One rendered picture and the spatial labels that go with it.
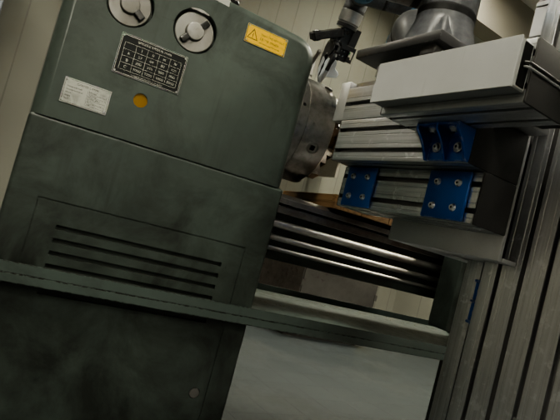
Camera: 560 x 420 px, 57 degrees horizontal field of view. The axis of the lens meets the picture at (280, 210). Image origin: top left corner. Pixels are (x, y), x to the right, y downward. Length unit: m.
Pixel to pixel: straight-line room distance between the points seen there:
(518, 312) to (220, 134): 0.74
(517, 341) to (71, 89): 0.99
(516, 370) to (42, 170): 0.98
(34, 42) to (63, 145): 3.33
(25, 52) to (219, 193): 3.37
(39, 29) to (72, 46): 3.31
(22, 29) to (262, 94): 3.37
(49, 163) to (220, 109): 0.40
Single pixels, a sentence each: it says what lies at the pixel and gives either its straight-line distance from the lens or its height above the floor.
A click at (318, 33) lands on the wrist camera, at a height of 1.43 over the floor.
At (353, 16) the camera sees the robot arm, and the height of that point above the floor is 1.51.
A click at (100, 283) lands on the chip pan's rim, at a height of 0.55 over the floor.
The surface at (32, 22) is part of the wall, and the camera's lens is 4.52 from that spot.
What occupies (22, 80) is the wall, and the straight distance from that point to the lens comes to 4.44.
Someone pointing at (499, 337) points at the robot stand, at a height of 0.68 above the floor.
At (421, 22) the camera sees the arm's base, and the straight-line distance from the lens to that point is 1.09.
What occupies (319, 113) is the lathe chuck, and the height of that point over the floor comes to 1.11.
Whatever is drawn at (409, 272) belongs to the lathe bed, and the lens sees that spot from 1.67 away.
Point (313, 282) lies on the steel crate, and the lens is 4.12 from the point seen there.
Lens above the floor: 0.75
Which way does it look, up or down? 3 degrees up
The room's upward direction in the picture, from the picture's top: 15 degrees clockwise
